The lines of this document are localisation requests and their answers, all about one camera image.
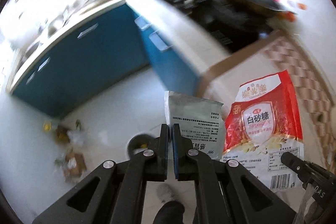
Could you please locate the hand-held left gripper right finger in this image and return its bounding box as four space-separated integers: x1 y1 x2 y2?
172 123 300 224

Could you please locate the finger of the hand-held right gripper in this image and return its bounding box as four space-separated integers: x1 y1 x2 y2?
281 152 332 184

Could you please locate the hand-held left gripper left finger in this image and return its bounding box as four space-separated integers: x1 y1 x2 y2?
31 123 170 224

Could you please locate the silver packet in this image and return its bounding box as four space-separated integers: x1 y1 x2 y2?
164 91 227 161

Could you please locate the red white sugar bag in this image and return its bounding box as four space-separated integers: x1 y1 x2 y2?
222 70 305 194

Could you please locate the grey fluffy slipper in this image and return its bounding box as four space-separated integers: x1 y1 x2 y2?
156 183 176 203

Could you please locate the person's dark clothing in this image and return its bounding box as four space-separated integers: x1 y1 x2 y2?
152 200 185 224

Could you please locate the blue base cabinet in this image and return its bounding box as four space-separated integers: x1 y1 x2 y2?
126 0 204 96
10 4 153 117

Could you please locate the white crumpled wrapper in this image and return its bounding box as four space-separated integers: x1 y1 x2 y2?
67 130 87 147

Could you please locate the brown wrapper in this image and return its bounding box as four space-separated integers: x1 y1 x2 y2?
54 126 70 144

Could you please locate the checked tablecloth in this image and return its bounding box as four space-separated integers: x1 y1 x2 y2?
199 30 334 161

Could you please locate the black gas stove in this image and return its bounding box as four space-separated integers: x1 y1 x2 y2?
150 0 284 54

